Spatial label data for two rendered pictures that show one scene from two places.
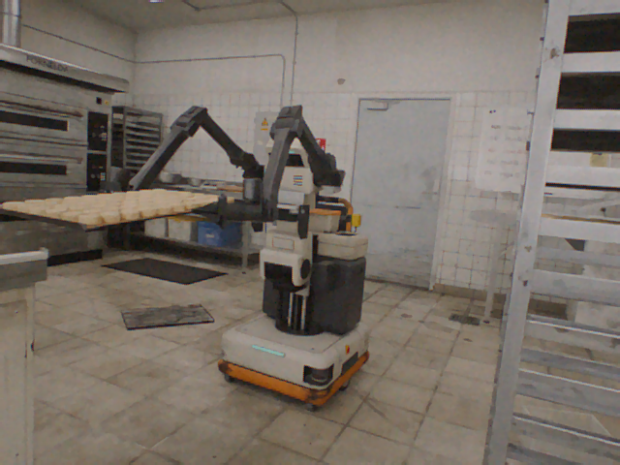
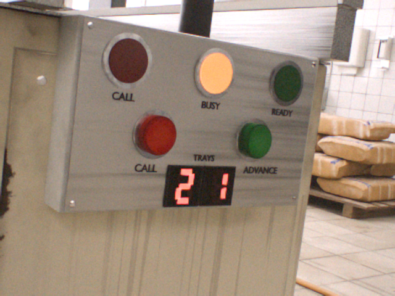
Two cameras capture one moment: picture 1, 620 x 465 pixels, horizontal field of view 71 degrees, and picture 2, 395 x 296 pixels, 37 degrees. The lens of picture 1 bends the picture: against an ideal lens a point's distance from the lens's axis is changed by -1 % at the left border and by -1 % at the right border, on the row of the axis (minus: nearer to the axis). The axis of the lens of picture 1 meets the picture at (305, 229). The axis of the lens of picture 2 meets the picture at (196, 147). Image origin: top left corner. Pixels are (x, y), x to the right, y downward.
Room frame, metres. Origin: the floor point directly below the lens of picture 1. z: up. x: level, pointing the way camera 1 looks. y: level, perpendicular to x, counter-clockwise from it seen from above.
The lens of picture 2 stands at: (1.19, 0.26, 0.80)
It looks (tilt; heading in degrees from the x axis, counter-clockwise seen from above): 6 degrees down; 116
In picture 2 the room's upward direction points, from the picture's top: 7 degrees clockwise
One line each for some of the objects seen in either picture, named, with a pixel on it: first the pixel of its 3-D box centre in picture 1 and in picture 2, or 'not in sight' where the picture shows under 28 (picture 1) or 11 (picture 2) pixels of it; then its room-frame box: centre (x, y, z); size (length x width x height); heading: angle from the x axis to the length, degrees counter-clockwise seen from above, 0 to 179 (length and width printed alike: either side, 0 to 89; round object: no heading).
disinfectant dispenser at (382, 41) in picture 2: not in sight; (380, 51); (0.26, 5.47, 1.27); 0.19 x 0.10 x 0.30; 65
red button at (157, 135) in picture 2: not in sight; (155, 134); (0.97, 0.64, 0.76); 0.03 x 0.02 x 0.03; 63
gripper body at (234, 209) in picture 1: (232, 211); not in sight; (1.32, 0.23, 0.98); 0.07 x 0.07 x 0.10; 18
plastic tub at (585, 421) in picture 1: (564, 440); not in sight; (1.77, -1.18, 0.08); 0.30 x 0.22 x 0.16; 82
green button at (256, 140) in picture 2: not in sight; (253, 140); (1.02, 0.73, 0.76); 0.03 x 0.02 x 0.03; 63
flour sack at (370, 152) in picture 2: not in sight; (365, 149); (0.38, 4.83, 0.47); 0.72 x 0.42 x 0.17; 70
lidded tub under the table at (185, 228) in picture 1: (189, 228); not in sight; (5.54, 1.46, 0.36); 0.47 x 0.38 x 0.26; 155
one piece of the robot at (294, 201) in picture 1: (281, 213); not in sight; (2.11, 0.12, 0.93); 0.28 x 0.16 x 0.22; 63
